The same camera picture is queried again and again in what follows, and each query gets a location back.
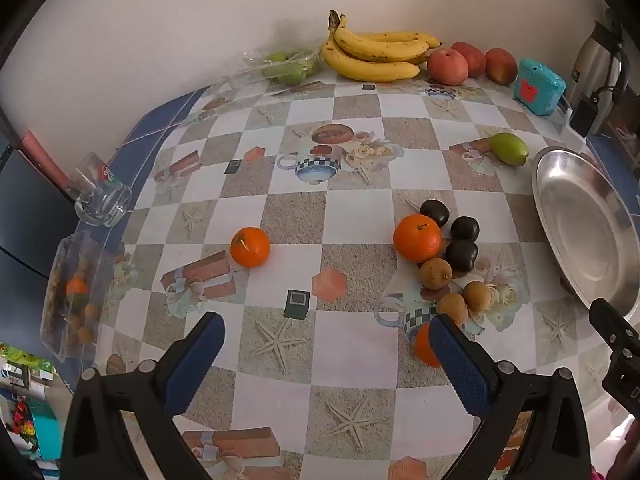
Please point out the plastic bag of green fruit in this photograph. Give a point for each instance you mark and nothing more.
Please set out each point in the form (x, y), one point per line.
(285, 67)

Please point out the dark plum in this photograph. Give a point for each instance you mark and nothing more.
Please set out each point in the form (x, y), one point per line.
(461, 256)

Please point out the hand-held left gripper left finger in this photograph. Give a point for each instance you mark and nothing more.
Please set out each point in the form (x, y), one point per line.
(200, 360)

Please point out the clear plastic fruit container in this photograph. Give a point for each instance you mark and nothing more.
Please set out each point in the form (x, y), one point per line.
(75, 305)

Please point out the pale pink apple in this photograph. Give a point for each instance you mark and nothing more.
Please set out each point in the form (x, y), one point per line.
(447, 66)

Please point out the teal plastic box red label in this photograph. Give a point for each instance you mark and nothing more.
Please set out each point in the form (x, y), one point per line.
(540, 87)

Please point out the orange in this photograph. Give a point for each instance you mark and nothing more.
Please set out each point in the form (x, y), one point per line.
(418, 237)
(425, 347)
(250, 246)

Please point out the stainless steel kettle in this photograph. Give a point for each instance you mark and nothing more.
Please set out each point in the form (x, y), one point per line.
(595, 60)

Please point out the green lime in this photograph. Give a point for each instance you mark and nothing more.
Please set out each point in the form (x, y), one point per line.
(508, 148)

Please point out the metal basin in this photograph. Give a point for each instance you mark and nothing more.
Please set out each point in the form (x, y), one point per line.
(575, 220)

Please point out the white and black charger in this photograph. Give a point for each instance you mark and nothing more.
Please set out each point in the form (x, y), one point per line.
(587, 115)

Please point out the yellow banana bunch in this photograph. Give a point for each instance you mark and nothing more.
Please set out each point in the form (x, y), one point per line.
(370, 62)

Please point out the brown longan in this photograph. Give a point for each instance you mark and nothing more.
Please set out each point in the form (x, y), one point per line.
(476, 294)
(435, 273)
(452, 308)

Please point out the checkered printed tablecloth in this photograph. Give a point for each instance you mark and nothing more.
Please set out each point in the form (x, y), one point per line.
(350, 200)

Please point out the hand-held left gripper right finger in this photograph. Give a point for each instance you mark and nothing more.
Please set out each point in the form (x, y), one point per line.
(457, 370)

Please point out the glass mug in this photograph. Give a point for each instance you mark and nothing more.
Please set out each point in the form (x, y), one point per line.
(100, 200)

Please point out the red apple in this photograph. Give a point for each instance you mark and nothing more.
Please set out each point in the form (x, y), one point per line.
(475, 55)
(501, 65)

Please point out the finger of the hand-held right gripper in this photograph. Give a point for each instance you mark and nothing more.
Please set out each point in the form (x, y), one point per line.
(612, 327)

